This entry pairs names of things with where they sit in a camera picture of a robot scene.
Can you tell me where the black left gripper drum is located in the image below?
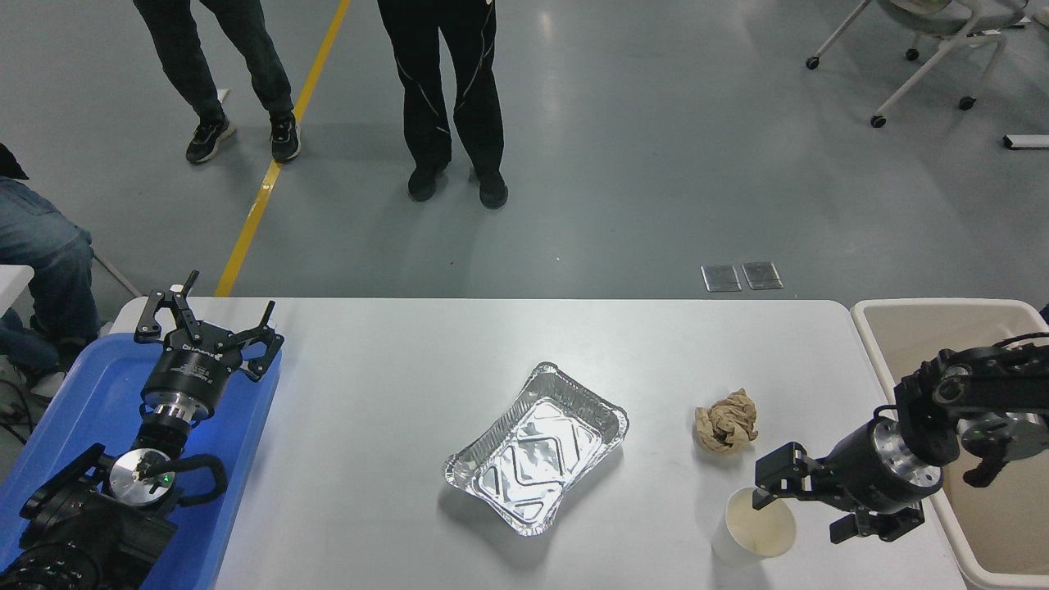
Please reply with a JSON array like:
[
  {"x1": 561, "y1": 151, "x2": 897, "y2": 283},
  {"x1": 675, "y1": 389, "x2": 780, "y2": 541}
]
[{"x1": 140, "y1": 325, "x2": 244, "y2": 412}]

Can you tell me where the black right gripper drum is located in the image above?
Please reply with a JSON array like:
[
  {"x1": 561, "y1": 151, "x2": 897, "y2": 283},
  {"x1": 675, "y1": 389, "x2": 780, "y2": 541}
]
[{"x1": 821, "y1": 419, "x2": 924, "y2": 516}]

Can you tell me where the white paper cup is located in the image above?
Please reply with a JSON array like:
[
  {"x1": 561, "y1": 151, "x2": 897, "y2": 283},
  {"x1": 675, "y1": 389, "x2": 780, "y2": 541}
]
[{"x1": 711, "y1": 487, "x2": 797, "y2": 568}]

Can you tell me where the grey metal bar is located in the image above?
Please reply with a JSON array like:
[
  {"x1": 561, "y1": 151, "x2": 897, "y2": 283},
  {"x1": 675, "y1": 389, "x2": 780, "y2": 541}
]
[{"x1": 90, "y1": 247, "x2": 143, "y2": 298}]

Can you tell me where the crumpled tan paper ball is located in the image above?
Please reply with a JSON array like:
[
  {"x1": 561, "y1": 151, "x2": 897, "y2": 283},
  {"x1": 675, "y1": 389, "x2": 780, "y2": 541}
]
[{"x1": 693, "y1": 388, "x2": 759, "y2": 454}]

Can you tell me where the blue plastic tray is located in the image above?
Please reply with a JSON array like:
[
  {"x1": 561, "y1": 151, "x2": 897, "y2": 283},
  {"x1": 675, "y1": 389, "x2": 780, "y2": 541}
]
[{"x1": 0, "y1": 332, "x2": 284, "y2": 590}]

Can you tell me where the large pale plastic bin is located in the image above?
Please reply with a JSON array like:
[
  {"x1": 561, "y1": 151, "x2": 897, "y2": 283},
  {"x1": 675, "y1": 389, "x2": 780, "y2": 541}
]
[{"x1": 850, "y1": 297, "x2": 1049, "y2": 590}]

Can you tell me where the seated person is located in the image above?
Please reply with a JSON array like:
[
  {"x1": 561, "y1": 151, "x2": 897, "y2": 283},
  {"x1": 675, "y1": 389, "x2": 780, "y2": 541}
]
[{"x1": 0, "y1": 143, "x2": 101, "y2": 400}]

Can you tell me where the small white side table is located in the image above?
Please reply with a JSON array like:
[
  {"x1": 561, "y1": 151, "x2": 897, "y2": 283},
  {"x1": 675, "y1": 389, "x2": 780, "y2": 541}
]
[{"x1": 0, "y1": 265, "x2": 35, "y2": 316}]

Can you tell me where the standing person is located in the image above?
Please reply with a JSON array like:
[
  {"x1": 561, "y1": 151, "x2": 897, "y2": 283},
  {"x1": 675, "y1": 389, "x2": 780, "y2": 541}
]
[
  {"x1": 134, "y1": 0, "x2": 302, "y2": 165},
  {"x1": 377, "y1": 0, "x2": 509, "y2": 210}
]

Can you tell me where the rectangular foil tray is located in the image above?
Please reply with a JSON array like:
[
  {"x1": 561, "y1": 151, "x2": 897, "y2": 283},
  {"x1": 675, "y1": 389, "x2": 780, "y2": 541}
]
[{"x1": 443, "y1": 361, "x2": 629, "y2": 538}]

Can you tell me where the grey wheeled office chair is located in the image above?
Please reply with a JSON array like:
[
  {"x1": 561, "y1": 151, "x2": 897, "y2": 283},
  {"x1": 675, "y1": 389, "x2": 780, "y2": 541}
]
[{"x1": 806, "y1": 0, "x2": 1030, "y2": 129}]

